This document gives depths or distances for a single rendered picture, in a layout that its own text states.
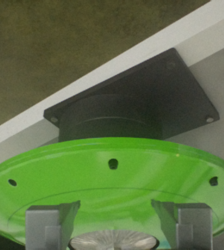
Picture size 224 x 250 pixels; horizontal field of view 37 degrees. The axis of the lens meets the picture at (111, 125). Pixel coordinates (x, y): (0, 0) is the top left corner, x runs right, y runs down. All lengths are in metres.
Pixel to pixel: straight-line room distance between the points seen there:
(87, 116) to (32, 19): 1.15
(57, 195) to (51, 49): 1.34
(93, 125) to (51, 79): 1.36
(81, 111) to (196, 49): 0.16
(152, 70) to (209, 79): 0.08
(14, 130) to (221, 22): 0.33
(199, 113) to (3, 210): 0.28
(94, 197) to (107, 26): 1.25
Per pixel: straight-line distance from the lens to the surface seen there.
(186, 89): 0.43
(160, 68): 0.40
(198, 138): 0.54
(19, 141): 0.55
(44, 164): 0.30
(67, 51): 1.61
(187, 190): 0.32
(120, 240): 0.38
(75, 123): 0.42
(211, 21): 0.39
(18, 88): 1.84
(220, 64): 0.43
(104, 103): 0.42
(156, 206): 0.16
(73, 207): 0.16
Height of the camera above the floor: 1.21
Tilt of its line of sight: 36 degrees down
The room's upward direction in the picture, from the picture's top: 179 degrees clockwise
